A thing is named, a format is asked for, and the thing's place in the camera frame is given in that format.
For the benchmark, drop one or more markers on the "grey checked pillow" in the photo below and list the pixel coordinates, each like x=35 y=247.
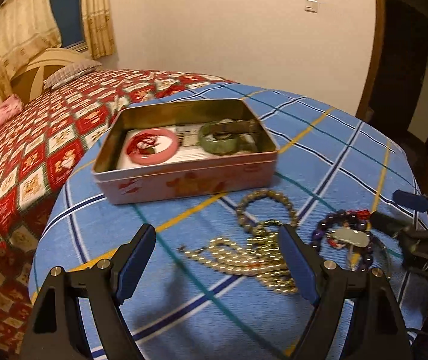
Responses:
x=70 y=72

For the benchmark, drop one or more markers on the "pink floral pillow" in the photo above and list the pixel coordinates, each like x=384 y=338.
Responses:
x=10 y=108

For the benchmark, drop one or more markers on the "white jade pendant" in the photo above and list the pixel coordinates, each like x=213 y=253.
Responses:
x=352 y=237

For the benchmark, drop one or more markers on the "yellow curtain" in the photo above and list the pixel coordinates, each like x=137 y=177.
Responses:
x=97 y=27
x=27 y=28

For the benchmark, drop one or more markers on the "paper card in tin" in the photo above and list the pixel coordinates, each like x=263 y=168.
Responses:
x=160 y=146

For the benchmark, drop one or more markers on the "green jade bangle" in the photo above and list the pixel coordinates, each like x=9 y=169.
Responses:
x=217 y=138

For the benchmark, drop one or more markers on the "red patterned bedspread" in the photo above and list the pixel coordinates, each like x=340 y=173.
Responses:
x=39 y=148

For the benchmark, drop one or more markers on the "cream wooden headboard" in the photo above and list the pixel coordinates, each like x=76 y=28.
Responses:
x=29 y=80

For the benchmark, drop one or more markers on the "silver thin bangle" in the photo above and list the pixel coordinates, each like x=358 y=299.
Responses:
x=362 y=258

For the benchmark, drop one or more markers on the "white wall switch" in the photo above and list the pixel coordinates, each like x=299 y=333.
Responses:
x=311 y=6

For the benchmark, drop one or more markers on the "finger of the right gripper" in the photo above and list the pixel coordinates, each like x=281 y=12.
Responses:
x=387 y=224
x=410 y=200

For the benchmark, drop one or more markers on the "left yellow curtain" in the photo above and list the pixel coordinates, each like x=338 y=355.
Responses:
x=27 y=28

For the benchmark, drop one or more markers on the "window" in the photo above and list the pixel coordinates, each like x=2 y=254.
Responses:
x=67 y=14

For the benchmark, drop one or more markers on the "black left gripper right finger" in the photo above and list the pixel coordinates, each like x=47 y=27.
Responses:
x=377 y=329

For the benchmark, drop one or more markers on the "blue plaid cloth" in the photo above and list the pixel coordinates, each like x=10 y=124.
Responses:
x=181 y=309

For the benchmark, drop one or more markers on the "dark wooden door frame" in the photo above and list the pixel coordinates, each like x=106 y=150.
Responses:
x=395 y=96

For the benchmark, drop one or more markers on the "right yellow curtain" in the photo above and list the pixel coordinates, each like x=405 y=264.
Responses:
x=97 y=27

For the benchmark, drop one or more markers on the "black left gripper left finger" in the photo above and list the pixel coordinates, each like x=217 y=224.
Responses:
x=55 y=329

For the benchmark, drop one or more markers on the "pink metal tin box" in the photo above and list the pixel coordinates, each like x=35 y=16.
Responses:
x=252 y=166

